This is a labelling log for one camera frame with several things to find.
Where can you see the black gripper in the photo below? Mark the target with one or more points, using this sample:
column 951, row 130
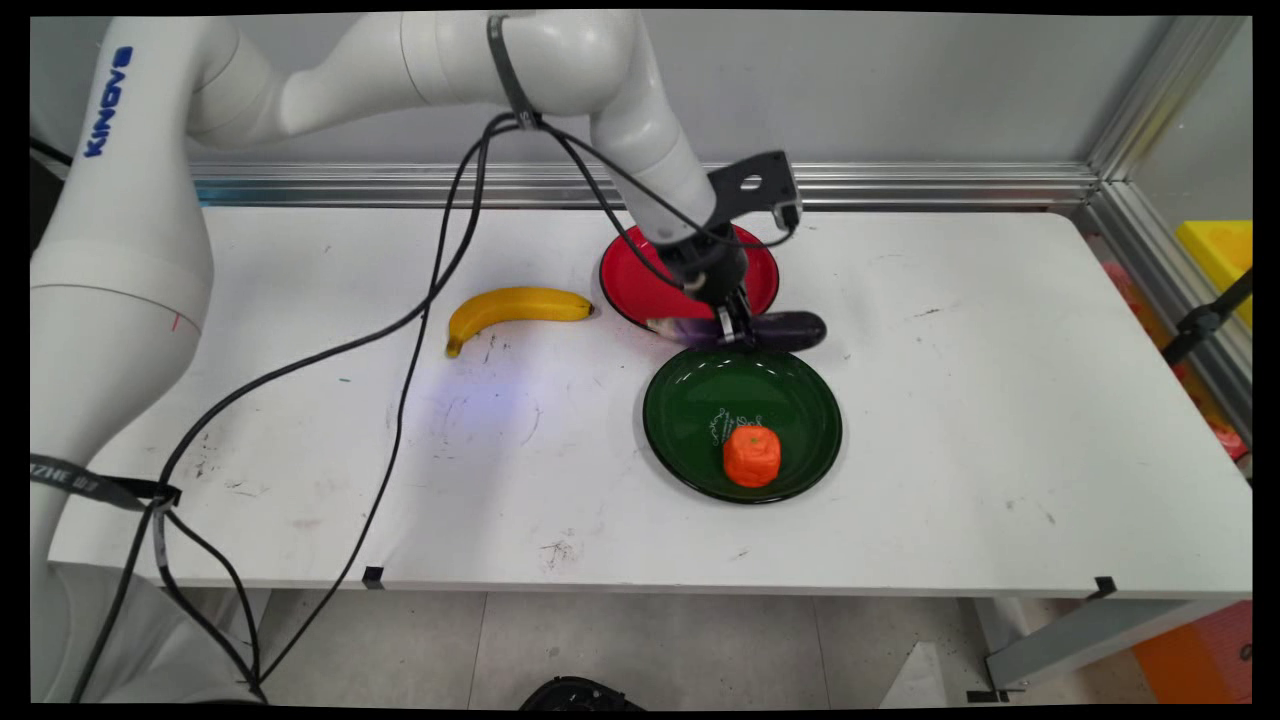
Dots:
column 705, row 268

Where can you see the purple eggplant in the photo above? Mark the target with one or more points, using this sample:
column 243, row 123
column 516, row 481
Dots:
column 790, row 330

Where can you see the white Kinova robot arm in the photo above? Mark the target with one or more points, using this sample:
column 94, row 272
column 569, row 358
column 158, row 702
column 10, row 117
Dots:
column 120, row 250

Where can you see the green round plate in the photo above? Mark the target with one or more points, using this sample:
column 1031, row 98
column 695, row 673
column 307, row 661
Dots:
column 700, row 410

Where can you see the red round plate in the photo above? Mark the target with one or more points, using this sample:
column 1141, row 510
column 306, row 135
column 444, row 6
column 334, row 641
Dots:
column 640, row 280

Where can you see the orange persimmon fruit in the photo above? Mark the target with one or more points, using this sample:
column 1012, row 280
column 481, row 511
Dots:
column 752, row 456

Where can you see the yellow banana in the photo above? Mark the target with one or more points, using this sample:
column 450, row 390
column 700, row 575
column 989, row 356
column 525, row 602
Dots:
column 520, row 303

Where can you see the black round floor object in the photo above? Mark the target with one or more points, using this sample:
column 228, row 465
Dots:
column 580, row 695

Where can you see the small black table clip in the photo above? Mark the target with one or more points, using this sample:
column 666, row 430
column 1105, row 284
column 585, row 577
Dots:
column 373, row 577
column 1105, row 587

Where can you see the grey slanted table leg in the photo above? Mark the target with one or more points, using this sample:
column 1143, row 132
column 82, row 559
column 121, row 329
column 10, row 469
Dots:
column 1090, row 640

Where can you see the pink red object behind table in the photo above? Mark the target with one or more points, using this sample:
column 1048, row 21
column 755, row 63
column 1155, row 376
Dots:
column 1210, row 420

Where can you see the yellow plastic box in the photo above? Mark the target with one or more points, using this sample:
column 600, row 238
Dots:
column 1222, row 255

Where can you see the white straight table leg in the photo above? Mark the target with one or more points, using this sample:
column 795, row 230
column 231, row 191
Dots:
column 255, row 625

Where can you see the orange box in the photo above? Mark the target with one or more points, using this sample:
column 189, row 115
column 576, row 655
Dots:
column 1200, row 660

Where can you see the black flat panel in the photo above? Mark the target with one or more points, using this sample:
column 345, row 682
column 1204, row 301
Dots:
column 42, row 200

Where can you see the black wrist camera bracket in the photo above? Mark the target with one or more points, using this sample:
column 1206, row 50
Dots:
column 765, row 190

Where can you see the long aluminium frame rail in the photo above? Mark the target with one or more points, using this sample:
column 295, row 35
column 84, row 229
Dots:
column 950, row 185

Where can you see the angled aluminium frame rail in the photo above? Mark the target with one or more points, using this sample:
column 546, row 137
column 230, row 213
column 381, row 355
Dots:
column 1150, row 210

